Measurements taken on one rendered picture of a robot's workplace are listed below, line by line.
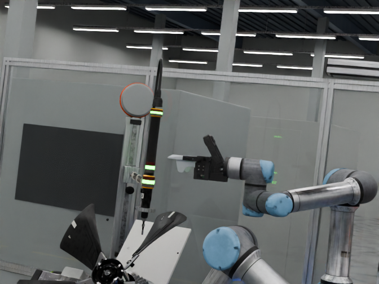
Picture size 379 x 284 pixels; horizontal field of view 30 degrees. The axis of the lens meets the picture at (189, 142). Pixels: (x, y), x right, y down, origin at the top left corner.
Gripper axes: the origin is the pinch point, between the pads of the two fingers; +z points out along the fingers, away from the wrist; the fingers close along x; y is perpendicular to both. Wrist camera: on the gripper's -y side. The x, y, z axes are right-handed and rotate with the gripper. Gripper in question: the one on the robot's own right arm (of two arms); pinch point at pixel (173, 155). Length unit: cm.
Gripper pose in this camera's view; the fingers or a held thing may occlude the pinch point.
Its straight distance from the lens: 249.1
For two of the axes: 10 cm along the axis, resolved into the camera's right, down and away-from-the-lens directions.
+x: 2.4, 0.3, 9.7
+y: -1.0, 10.0, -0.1
